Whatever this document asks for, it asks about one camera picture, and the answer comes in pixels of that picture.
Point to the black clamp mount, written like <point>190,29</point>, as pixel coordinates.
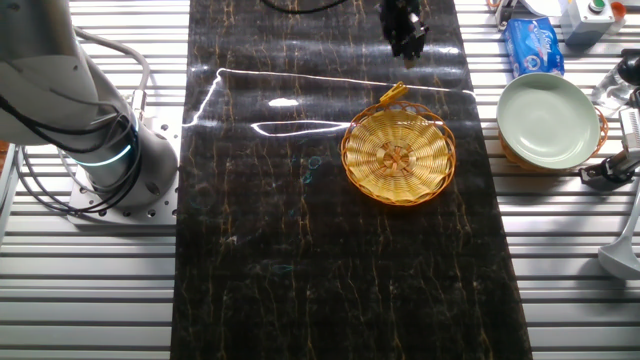
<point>607,170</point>

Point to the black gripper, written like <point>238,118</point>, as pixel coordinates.
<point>400,22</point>

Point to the orange woven basket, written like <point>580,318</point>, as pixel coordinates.
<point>604,131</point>

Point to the pale green plate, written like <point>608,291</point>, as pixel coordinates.
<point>547,120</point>

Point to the grey camera on mount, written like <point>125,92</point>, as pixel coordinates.
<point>631,127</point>

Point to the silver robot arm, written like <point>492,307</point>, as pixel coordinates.
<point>50,90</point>

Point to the yellow woven basket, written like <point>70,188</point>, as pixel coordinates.
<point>397,155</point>

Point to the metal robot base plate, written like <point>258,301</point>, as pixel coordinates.
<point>160,200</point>

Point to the black marble pattern mat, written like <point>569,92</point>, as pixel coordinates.
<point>300,250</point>

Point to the yellow plastic clamp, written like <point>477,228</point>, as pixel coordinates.
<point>392,95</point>

